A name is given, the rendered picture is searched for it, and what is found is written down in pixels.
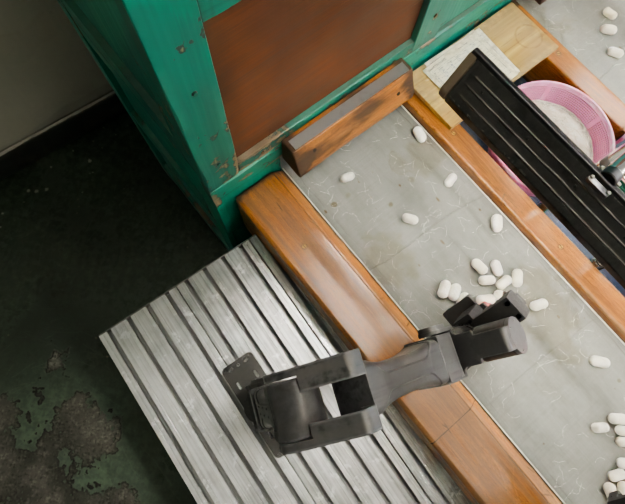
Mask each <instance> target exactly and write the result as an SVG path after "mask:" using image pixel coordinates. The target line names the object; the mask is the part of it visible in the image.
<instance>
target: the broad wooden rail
mask: <svg viewBox="0 0 625 504"><path fill-rule="evenodd" d="M236 202H237V205H238V208H239V211H240V214H241V217H242V220H243V223H244V226H245V227H246V229H247V230H248V231H249V232H250V234H251V235H252V236H253V235H254V234H257V237H258V238H259V239H260V241H261V242H262V243H263V244H264V246H265V247H266V248H267V249H268V251H269V252H270V253H271V254H272V256H273V257H274V258H275V259H276V261H277V262H278V263H279V264H280V266H281V267H282V268H283V269H284V271H285V272H286V273H287V274H288V276H289V277H290V278H291V279H293V280H294V281H293V280H292V281H293V282H295V283H296V284H297V285H298V287H299V288H300V289H301V290H302V292H303V293H304V294H305V295H306V297H307V298H308V299H309V300H310V302H311V303H312V304H313V305H314V307H315V308H316V309H317V310H318V312H319V313H320V314H321V315H322V317H323V318H324V319H325V320H326V322H327V323H328V324H329V325H330V327H331V328H332V329H333V330H334V332H335V333H336V334H337V335H338V337H339V338H340V339H341V340H342V342H343V343H344V344H345V345H346V347H347V348H348V349H349V350H353V349H356V348H359V350H360V353H361V356H362V360H363V361H364V360H366V361H370V362H379V361H382V360H386V359H389V358H391V357H393V356H395V355H396V354H398V353H399V352H400V351H401V350H402V349H403V348H404V345H406V344H409V343H412V342H416V341H419V340H423V339H424V338H422V339H419V338H418V335H419V334H418V331H417V330H416V328H415V327H414V326H413V325H412V324H411V322H410V321H409V320H408V319H407V318H406V316H405V315H404V314H403V313H402V312H401V311H400V309H399V308H398V307H397V306H396V305H395V303H394V302H393V301H392V300H391V299H390V297H389V296H388V295H387V294H386V293H385V291H384V290H383V289H382V288H381V287H380V286H379V284H378V283H377V282H376V281H375V280H374V278H373V277H372V276H371V275H370V274H369V272H368V271H367V270H366V269H365V268H364V266H363V265H362V264H361V263H360V262H359V261H358V259H357V258H356V257H355V256H354V255H353V253H352V252H351V251H350V250H349V249H348V247H347V246H346V245H345V244H344V243H343V241H342V240H341V239H340V238H339V237H338V236H337V234H336V233H335V232H334V231H333V230H332V228H331V227H330V226H329V225H328V224H327V222H326V221H325V220H324V219H323V218H322V217H321V215H320V214H319V213H318V212H317V211H316V209H315V208H314V207H313V206H312V205H311V203H310V202H309V201H308V200H307V199H306V197H305V196H304V195H303V194H302V193H301V192H300V190H299V189H298V188H297V187H296V186H295V184H294V183H293V182H292V181H291V180H290V178H289V177H288V176H287V175H286V174H285V172H283V171H276V172H271V173H269V174H268V175H266V176H265V177H264V178H262V179H261V180H259V181H258V182H257V183H255V184H254V185H252V186H251V187H250V188H248V189H247V190H245V191H244V192H242V193H241V194H240V195H238V196H237V197H236ZM297 285H296V286H297ZM392 404H393V405H394V407H395V408H396V409H397V410H398V412H399V413H400V414H401V415H402V417H403V418H404V419H405V420H406V422H407V423H408V424H409V425H410V427H411V428H412V429H413V430H414V432H415V433H416V434H417V435H418V436H419V438H420V439H421V440H422V441H423V443H424V444H425V445H426V446H427V448H428V449H429V450H430V451H431V453H432V454H433V455H434V457H435V458H436V459H437V460H438V461H439V463H440V464H441V465H442V466H443V468H444V469H445V470H446V471H447V473H448V474H449V475H450V476H451V478H452V479H453V480H454V481H455V483H456V484H457V485H458V486H459V488H460V489H461V490H462V491H463V493H464V494H465V495H466V496H467V498H468V499H469V500H470V501H471V503H472V504H563V503H562V502H561V501H560V500H559V499H558V497H557V496H556V495H555V494H554V493H553V491H552V490H551V489H550V488H549V487H548V485H547V484H546V483H545V482H544V481H543V479H542V478H541V477H540V476H539V475H538V474H537V472H536V471H535V470H534V469H533V468H532V466H531V465H530V464H529V463H528V462H527V460H526V459H525V458H524V457H523V456H522V454H521V453H520V452H519V451H518V450H517V449H516V447H515V446H514V445H513V444H512V443H511V441H510V440H509V439H508V438H507V437H506V435H505V434H504V433H503V432H502V431H501V430H500V428H499V427H498V426H497V425H496V424H495V422H494V421H493V420H492V419H491V418H490V416H489V415H488V414H487V413H486V412H485V410H484V409H483V408H482V407H481V406H480V405H479V403H478V402H477V401H476V400H475V399H474V397H473V396H472V395H471V394H470V393H469V391H468V390H467V389H466V388H465V387H464V385H463V384H462V383H461V382H460V381H458V382H456V383H453V384H451V385H446V386H442V387H438V388H436V387H434V388H431V389H425V390H415V391H413V392H411V393H408V394H406V395H404V396H402V397H400V398H398V399H397V400H395V401H394V402H392Z"/></svg>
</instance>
